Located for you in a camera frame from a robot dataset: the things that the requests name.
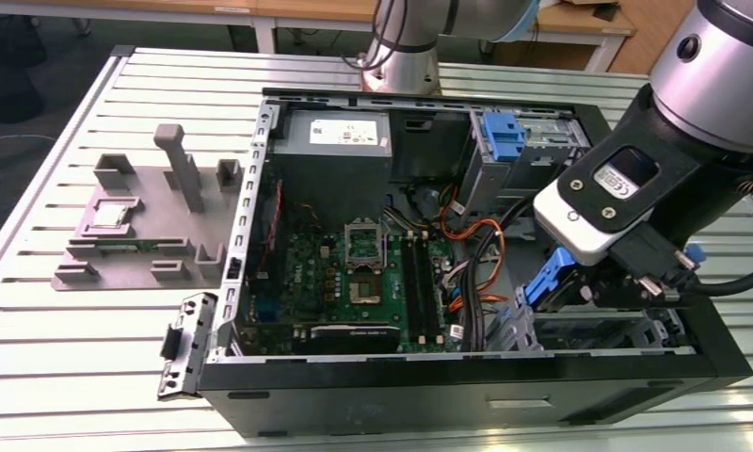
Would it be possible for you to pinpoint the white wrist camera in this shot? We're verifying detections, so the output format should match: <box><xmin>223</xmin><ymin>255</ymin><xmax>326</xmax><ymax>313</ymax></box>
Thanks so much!
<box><xmin>530</xmin><ymin>144</ymin><xmax>664</xmax><ymax>268</ymax></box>

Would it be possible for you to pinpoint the blue drive latch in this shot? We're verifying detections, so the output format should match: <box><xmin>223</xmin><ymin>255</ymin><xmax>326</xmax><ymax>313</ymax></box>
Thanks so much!
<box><xmin>481</xmin><ymin>111</ymin><xmax>528</xmax><ymax>164</ymax></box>

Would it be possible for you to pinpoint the CPU socket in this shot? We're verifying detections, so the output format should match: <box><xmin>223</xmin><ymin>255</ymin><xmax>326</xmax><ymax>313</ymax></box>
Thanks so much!
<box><xmin>349</xmin><ymin>272</ymin><xmax>394</xmax><ymax>306</ymax></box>

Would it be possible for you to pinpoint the thin red wire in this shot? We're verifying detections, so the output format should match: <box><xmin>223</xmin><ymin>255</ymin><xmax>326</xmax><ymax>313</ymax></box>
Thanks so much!
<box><xmin>254</xmin><ymin>180</ymin><xmax>285</xmax><ymax>280</ymax></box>

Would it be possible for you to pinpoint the orange wire bundle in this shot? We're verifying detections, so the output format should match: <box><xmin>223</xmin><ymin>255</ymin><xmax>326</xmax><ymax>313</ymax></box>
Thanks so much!
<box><xmin>437</xmin><ymin>218</ymin><xmax>509</xmax><ymax>315</ymax></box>

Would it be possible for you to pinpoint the grey parts rack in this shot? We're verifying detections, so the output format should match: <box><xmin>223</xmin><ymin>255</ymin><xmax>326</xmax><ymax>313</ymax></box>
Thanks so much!
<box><xmin>49</xmin><ymin>123</ymin><xmax>246</xmax><ymax>292</ymax></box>

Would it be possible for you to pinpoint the grey power supply unit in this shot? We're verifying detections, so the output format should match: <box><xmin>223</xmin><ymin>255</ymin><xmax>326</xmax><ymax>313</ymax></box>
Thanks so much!
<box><xmin>268</xmin><ymin>108</ymin><xmax>396</xmax><ymax>227</ymax></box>

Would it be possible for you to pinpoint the black cable bundle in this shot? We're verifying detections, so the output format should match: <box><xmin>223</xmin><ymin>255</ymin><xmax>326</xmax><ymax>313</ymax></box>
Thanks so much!
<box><xmin>461</xmin><ymin>184</ymin><xmax>564</xmax><ymax>353</ymax></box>

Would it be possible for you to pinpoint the grey metal card retainer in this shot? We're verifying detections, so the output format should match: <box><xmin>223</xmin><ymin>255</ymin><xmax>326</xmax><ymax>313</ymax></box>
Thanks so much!
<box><xmin>155</xmin><ymin>291</ymin><xmax>221</xmax><ymax>401</ymax></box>

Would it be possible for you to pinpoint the hard disk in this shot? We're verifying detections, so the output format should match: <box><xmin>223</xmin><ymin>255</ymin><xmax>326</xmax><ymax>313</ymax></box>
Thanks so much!
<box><xmin>521</xmin><ymin>245</ymin><xmax>608</xmax><ymax>315</ymax></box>

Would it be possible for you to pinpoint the green motherboard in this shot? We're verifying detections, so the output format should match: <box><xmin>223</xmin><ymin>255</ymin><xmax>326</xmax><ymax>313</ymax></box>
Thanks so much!
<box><xmin>234</xmin><ymin>225</ymin><xmax>462</xmax><ymax>354</ymax></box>

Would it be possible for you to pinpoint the wooden desk with white legs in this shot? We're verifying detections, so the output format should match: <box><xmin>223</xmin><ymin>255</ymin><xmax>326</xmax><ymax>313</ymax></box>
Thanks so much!
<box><xmin>0</xmin><ymin>0</ymin><xmax>638</xmax><ymax>73</ymax></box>

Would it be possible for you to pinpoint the brown wooden cabinet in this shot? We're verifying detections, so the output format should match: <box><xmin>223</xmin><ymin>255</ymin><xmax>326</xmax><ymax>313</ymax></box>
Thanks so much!
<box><xmin>608</xmin><ymin>0</ymin><xmax>701</xmax><ymax>79</ymax></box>

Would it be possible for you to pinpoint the black PC case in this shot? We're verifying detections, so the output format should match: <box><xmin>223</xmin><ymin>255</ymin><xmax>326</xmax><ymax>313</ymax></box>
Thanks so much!
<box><xmin>194</xmin><ymin>86</ymin><xmax>753</xmax><ymax>439</ymax></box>

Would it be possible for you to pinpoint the black camera cable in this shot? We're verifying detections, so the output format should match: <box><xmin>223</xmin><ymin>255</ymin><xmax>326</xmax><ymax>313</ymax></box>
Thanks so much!
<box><xmin>605</xmin><ymin>225</ymin><xmax>753</xmax><ymax>298</ymax></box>

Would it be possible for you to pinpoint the black RAM slot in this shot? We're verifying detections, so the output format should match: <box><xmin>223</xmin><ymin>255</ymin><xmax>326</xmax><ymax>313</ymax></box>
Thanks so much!
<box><xmin>417</xmin><ymin>233</ymin><xmax>446</xmax><ymax>345</ymax></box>
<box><xmin>398</xmin><ymin>233</ymin><xmax>432</xmax><ymax>345</ymax></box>

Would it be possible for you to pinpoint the blue expansion slot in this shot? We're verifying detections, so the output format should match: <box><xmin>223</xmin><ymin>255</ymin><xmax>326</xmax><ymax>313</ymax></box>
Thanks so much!
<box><xmin>254</xmin><ymin>299</ymin><xmax>282</xmax><ymax>326</ymax></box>

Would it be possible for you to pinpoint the grey optical drive cage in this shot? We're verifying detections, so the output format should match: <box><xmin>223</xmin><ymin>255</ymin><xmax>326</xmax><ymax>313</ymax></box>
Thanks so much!
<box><xmin>461</xmin><ymin>110</ymin><xmax>604</xmax><ymax>220</ymax></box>

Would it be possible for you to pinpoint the black office chair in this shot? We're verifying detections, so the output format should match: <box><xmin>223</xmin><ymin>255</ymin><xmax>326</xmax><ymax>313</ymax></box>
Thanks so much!
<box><xmin>0</xmin><ymin>13</ymin><xmax>49</xmax><ymax>124</ymax></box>

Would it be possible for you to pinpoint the green RAM stick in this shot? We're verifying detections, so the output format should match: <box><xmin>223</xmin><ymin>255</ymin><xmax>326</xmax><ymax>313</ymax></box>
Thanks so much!
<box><xmin>97</xmin><ymin>240</ymin><xmax>165</xmax><ymax>255</ymax></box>

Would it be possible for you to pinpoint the black graphics card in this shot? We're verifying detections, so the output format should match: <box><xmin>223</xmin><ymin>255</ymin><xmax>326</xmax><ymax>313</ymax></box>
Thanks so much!
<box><xmin>290</xmin><ymin>323</ymin><xmax>402</xmax><ymax>355</ymax></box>

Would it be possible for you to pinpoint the silver CPU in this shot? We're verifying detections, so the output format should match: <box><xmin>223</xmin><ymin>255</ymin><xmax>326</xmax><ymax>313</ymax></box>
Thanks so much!
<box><xmin>91</xmin><ymin>205</ymin><xmax>131</xmax><ymax>231</ymax></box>

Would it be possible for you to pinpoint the metal socket cover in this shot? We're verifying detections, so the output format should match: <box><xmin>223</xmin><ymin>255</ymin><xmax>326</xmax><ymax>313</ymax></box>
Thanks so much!
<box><xmin>341</xmin><ymin>219</ymin><xmax>390</xmax><ymax>275</ymax></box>

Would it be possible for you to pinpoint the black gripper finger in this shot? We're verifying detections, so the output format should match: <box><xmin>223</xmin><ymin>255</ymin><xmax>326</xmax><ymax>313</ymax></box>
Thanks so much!
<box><xmin>574</xmin><ymin>269</ymin><xmax>653</xmax><ymax>313</ymax></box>

